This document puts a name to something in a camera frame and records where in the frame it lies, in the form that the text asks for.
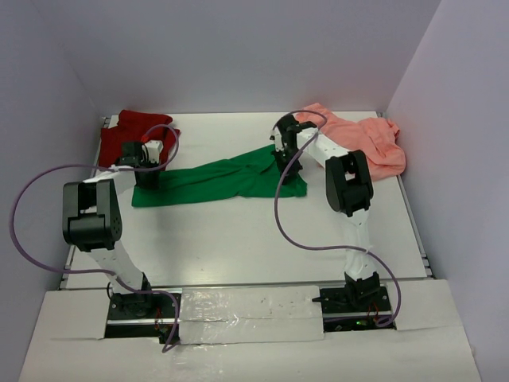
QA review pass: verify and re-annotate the red t shirt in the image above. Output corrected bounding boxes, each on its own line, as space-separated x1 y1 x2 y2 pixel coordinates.
98 110 176 167

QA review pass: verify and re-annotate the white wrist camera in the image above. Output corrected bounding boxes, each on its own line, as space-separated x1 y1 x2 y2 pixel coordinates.
270 128 284 152
142 136 164 165

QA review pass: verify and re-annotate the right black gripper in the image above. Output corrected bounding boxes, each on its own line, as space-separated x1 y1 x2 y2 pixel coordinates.
272 146 304 185

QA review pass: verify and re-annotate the salmon pink t shirt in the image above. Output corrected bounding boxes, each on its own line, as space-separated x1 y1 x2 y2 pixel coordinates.
296 103 406 181

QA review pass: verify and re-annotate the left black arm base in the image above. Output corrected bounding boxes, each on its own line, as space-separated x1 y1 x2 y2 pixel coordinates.
104 286 181 345

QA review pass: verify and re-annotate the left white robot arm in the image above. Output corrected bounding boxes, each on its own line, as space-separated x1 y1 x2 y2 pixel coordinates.
62 138 163 318

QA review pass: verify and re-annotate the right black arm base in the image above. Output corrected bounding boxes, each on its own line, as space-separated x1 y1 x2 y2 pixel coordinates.
312 286 392 333

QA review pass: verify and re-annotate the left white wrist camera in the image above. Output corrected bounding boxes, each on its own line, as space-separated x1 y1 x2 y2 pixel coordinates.
142 136 164 165

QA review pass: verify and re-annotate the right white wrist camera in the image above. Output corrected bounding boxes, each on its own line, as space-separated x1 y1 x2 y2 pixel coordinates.
270 128 284 152

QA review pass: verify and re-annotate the silver tape sheet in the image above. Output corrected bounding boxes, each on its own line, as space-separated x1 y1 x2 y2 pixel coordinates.
179 286 324 345

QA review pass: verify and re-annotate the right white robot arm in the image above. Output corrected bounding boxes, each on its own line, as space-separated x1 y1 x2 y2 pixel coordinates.
270 114 380 311

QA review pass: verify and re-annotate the green t shirt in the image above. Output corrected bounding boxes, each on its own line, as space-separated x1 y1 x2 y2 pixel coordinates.
131 145 307 209

